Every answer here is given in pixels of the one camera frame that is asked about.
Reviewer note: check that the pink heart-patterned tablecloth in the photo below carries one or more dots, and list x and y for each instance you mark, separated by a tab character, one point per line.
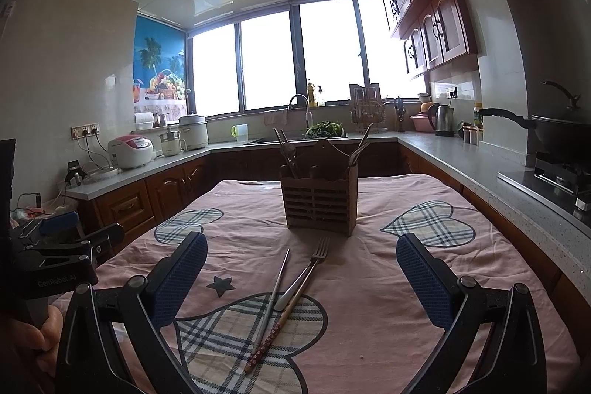
369	283

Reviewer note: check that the yellow-capped seasoning bottles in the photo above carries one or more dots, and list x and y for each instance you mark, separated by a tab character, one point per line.
478	114

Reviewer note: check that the metal dish drying rack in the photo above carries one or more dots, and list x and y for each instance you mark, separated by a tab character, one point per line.
367	108

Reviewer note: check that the stainless steel chopstick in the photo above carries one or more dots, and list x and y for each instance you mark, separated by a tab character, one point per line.
289	156
271	301

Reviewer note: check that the tan chopstick with red end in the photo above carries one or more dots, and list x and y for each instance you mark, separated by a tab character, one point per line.
265	343

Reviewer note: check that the gas stove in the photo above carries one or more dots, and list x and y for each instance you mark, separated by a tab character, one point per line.
554	177

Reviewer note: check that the stainless steel fork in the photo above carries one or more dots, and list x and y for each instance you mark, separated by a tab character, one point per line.
304	274

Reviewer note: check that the curved steel faucet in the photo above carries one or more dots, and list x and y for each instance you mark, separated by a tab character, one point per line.
299	97

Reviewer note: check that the wooden slotted utensil holder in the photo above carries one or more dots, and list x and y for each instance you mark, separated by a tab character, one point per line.
318	204

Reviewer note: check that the orange bowl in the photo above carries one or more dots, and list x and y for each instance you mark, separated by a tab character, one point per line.
425	107

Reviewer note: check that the kitchen window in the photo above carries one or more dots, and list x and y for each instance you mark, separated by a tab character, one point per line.
268	61

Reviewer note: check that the person's left hand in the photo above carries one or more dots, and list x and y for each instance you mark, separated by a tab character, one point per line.
41	334

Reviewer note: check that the dark wooden chopstick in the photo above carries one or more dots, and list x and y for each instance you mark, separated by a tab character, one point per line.
367	133
358	151
278	136

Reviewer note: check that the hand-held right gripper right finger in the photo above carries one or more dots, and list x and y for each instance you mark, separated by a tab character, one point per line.
427	283

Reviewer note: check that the white condiment jar set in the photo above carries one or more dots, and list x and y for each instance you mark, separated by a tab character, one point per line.
472	135

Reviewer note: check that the tropical fruit wall poster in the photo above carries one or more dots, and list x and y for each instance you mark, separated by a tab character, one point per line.
157	52

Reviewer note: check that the large white electric cooker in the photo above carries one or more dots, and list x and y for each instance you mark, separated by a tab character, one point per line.
194	133

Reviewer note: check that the wall power socket strip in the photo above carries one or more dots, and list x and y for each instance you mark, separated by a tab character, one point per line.
85	131

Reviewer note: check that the grey speckled kitchen countertop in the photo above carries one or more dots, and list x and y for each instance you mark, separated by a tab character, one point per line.
438	154

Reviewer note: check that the green measuring cup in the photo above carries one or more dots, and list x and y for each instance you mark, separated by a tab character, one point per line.
240	134

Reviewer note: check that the yellow oil bottle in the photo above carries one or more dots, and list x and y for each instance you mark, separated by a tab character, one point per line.
311	96

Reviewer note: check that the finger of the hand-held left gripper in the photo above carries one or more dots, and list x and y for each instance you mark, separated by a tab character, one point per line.
106	237
57	225

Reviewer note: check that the white paper towel roll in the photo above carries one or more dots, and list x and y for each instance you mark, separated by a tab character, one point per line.
144	120

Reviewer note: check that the green leafy vegetables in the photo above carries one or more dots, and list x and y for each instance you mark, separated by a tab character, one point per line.
325	129

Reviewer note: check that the white and pink rice cooker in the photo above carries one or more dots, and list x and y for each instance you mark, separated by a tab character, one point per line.
131	151

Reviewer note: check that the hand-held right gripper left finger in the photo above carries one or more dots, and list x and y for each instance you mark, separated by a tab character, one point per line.
182	278

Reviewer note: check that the wall socket with plug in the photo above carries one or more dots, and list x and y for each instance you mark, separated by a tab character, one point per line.
451	91

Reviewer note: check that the pink dish towel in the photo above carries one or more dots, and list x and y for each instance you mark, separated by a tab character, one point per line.
276	117

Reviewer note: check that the small white electric pot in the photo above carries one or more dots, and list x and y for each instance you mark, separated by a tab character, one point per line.
171	144

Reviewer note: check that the pink plastic basin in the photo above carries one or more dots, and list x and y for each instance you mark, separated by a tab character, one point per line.
420	124

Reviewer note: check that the small black device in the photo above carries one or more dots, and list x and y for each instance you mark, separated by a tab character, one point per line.
76	172

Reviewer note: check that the stainless steel electric kettle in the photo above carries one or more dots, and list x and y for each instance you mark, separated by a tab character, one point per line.
443	120

